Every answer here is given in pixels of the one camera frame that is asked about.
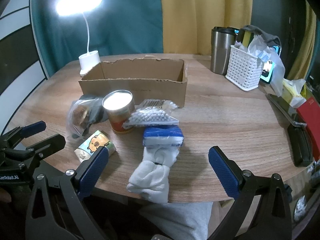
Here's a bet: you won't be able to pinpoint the cartoon tissue pack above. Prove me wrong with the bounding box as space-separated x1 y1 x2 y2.
74 130 116 162

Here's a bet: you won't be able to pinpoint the clear bag of snacks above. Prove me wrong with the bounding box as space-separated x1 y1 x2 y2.
66 94 108 139

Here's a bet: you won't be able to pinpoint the metal tin can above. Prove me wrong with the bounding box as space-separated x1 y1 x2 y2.
102 89 135 133

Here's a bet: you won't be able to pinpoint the white socks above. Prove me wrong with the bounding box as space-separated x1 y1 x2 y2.
126 147 180 204

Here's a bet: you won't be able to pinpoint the cotton swabs bag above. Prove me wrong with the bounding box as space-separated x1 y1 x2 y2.
123 99 179 128

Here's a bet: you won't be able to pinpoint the blue tissue pack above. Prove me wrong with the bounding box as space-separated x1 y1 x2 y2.
143 125 184 147

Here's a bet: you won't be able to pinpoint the gray pants leg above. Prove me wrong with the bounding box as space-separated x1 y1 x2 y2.
140 202 213 239

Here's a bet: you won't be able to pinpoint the brown cardboard box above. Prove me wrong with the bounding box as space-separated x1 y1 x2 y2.
79 57 188 108

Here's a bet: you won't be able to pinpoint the red booklet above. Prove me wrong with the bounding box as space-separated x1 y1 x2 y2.
297 96 320 161

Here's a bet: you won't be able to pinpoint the teal curtain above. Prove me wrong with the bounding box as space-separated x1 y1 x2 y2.
30 0 164 76

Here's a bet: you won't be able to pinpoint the white desk lamp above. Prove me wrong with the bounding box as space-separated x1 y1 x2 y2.
55 0 102 76

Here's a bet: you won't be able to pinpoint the white perforated plastic basket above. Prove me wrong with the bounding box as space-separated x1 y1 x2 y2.
225 46 264 92

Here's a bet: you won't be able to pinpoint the clear plastic bag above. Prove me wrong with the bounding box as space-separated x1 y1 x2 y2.
247 34 285 97

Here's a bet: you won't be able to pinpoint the gray cloth on basket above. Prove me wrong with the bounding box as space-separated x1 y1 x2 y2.
243 25 282 55

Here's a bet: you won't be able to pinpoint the yellow green sponge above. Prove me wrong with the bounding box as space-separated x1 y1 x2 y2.
242 30 254 47

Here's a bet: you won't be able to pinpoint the yellow curtain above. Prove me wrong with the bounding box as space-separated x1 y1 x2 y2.
161 0 253 55

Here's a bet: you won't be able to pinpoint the stainless steel tumbler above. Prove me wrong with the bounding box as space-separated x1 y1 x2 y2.
210 27 238 75

